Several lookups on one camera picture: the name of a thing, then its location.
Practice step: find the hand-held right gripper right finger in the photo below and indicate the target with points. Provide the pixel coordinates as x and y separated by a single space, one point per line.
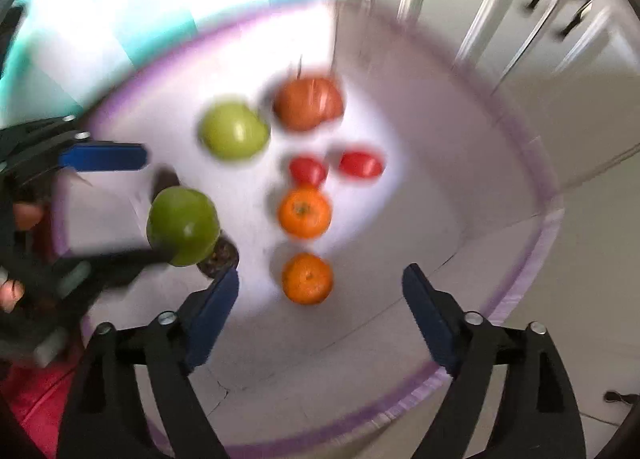
430 314

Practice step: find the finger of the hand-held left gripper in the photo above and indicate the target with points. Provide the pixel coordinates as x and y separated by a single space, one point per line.
125 259
102 157

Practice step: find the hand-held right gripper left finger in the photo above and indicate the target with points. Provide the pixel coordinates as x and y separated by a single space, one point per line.
212 319

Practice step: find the dark round fruit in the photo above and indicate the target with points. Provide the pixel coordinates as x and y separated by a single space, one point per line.
222 256

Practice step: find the green apple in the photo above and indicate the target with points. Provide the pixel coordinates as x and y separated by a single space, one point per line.
182 226
232 131

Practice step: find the white round tray purple rim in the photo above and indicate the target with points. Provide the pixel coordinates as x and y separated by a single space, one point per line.
410 239

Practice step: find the orange mandarin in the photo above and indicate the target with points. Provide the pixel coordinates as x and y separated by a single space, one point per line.
304 212
306 279

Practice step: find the small red tomato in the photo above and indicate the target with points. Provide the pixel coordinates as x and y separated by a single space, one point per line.
307 171
361 165

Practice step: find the large red orange tomato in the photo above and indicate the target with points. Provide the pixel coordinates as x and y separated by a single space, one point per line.
307 104

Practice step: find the person's left hand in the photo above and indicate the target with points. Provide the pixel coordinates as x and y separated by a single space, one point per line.
27 215

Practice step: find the red clothing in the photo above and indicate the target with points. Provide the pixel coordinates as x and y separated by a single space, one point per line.
35 404

